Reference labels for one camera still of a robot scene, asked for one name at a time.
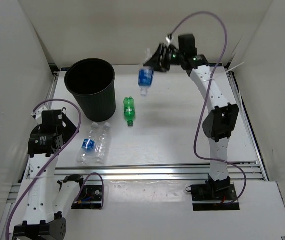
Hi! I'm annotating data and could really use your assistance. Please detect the black plastic waste bin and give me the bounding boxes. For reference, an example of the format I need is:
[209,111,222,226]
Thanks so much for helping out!
[64,58,116,122]

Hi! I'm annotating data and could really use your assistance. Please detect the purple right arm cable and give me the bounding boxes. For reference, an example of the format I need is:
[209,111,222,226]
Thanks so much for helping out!
[166,11,248,206]

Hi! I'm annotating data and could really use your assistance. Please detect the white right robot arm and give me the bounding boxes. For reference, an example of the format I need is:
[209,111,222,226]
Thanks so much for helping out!
[143,34,239,200]

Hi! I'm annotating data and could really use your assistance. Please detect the clear water bottle blue label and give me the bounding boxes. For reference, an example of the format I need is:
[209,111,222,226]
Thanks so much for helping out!
[76,122,99,164]

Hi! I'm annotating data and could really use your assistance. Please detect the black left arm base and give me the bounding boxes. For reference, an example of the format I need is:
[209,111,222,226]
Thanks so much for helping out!
[71,185,104,210]

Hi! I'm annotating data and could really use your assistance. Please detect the green plastic soda bottle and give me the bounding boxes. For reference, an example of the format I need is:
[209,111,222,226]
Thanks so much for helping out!
[123,96,136,127]

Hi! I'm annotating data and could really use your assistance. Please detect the clear unlabelled water bottle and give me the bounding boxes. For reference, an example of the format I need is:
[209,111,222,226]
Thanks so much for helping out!
[95,122,111,164]

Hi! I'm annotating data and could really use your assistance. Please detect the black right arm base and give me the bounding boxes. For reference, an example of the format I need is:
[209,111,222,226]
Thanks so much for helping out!
[185,184,240,212]

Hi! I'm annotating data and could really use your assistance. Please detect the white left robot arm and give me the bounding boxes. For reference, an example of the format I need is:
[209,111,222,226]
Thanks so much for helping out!
[13,107,88,240]

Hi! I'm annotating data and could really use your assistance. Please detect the aluminium table front rail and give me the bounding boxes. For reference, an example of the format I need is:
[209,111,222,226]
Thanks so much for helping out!
[24,162,261,181]

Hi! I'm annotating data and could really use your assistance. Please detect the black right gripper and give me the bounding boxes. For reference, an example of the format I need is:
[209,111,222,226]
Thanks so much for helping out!
[143,44,184,75]

